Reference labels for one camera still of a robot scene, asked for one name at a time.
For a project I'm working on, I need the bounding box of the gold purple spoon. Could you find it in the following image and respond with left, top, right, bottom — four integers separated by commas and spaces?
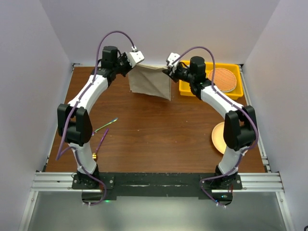
92, 128, 109, 162

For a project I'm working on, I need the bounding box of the iridescent fork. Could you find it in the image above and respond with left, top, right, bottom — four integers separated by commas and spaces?
92, 117, 118, 136

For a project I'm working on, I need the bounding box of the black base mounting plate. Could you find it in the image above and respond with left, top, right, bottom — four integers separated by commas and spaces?
72, 172, 243, 205

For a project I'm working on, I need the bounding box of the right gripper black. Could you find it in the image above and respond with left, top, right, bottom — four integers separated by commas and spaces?
164, 63, 195, 84

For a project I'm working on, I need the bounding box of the purple cable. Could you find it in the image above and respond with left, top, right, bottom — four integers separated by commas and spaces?
172, 46, 259, 179
55, 30, 137, 161

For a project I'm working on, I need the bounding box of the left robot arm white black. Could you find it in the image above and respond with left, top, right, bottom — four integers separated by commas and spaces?
57, 46, 144, 189

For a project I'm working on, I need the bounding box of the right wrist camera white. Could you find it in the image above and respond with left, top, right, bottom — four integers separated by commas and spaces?
166, 52, 180, 68

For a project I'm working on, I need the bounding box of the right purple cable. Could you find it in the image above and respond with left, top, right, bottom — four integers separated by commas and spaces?
172, 46, 259, 179

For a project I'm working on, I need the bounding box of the orange woven coaster plate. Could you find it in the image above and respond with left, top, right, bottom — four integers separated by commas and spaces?
207, 68, 237, 92

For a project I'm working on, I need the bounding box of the yellow plastic tray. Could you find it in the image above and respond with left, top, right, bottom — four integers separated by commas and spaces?
179, 62, 244, 100

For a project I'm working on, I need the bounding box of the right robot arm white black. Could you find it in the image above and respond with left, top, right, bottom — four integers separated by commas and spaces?
164, 53, 259, 189

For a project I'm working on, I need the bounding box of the golden round plate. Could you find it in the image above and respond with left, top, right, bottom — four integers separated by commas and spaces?
211, 122, 227, 154

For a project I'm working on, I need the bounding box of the beige cloth napkin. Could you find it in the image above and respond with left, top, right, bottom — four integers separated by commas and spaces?
128, 64, 171, 101

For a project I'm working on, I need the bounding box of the aluminium frame rail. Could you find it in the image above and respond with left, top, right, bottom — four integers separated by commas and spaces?
20, 172, 295, 231

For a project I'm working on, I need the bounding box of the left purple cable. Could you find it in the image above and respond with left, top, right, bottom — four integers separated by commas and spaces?
55, 30, 137, 161

